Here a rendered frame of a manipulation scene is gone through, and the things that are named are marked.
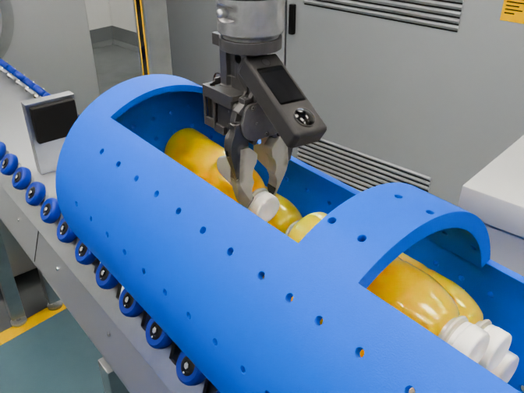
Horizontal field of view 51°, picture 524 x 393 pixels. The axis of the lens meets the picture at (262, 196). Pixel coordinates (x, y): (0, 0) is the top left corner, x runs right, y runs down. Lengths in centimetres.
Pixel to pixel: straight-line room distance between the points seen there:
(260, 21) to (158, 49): 83
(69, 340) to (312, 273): 179
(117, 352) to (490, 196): 55
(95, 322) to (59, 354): 123
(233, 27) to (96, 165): 23
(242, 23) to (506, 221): 37
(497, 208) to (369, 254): 29
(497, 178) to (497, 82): 125
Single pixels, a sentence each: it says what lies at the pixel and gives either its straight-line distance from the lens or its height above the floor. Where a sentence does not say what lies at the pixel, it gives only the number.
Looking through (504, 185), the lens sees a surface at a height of 115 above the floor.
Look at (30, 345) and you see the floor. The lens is 220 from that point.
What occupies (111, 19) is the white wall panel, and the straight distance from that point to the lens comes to 581.
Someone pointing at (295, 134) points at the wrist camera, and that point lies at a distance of 56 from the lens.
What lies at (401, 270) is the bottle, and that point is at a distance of 48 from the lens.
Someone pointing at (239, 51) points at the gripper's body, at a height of 131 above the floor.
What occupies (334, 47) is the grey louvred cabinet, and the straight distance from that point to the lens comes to 224.
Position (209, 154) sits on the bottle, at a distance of 74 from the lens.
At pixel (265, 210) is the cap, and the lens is 69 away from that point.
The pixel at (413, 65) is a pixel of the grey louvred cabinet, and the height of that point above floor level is 88.
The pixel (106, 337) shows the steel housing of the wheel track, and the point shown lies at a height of 87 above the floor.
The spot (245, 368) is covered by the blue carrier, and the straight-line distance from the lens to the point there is 47.
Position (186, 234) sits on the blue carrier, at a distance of 52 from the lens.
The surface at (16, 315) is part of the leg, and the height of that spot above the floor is 5.
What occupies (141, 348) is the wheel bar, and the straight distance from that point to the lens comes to 78.
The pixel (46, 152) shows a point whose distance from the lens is 121.
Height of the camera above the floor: 147
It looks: 31 degrees down
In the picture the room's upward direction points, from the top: straight up
